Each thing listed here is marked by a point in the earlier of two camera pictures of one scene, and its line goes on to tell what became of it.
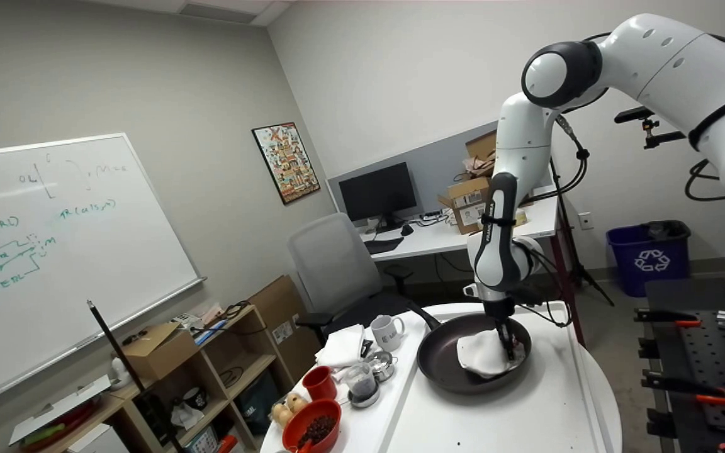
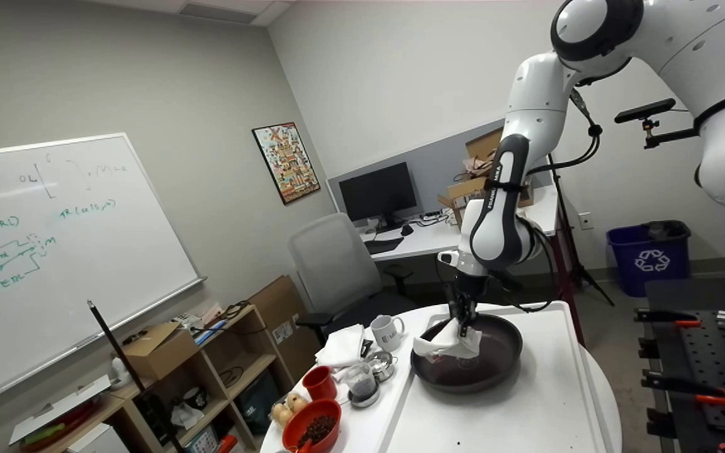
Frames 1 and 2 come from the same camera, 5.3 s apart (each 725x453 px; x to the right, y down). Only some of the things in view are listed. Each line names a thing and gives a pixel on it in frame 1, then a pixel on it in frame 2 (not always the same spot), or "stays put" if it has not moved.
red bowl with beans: [312, 425] stays put
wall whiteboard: [45, 229] stays put
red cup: [321, 383] stays put
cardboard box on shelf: [156, 351] stays put
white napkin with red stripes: [486, 353] → [449, 342]
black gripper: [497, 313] → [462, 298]
